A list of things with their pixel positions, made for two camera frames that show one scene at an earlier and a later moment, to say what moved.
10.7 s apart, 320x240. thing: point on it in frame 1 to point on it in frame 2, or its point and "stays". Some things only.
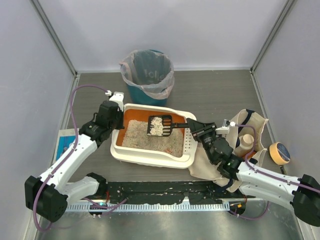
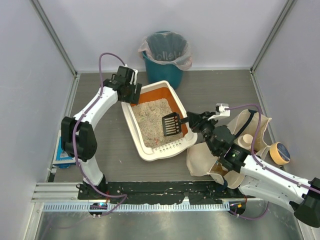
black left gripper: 119,118 to 135,93
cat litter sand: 135,135 to 148,117
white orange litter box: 130,155 to 144,124
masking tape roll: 279,153 stays
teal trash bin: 148,76 to 163,55
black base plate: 170,192 stays
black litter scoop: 168,124 stays
